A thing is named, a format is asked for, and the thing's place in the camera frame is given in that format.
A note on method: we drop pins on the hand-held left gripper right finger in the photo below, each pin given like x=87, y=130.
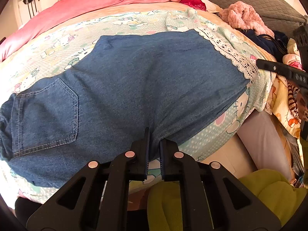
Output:
x=165, y=160

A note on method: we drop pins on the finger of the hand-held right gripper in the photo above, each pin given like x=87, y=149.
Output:
x=272, y=67

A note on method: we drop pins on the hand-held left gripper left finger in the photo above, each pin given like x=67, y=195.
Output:
x=142, y=160

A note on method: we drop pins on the blue denim pants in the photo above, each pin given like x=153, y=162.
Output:
x=144, y=89

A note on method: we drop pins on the navy garment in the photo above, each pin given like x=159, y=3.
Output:
x=262, y=41

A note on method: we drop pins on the yellow printed cloth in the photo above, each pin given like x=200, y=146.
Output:
x=281, y=96

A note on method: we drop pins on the brown striped cloth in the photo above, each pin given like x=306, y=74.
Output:
x=292, y=101

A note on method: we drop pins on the pink fluffy garment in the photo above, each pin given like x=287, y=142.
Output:
x=243, y=14

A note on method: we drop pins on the light grey cloth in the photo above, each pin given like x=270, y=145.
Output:
x=264, y=144

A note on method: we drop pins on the red floral cloth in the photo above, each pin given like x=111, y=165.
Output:
x=193, y=4

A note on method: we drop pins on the yellow-green fleece garment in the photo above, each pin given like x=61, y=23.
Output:
x=264, y=187

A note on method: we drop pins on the cartoon cat printed bed sheet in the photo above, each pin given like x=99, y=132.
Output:
x=60, y=43

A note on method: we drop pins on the pink quilt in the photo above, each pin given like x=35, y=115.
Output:
x=96, y=2

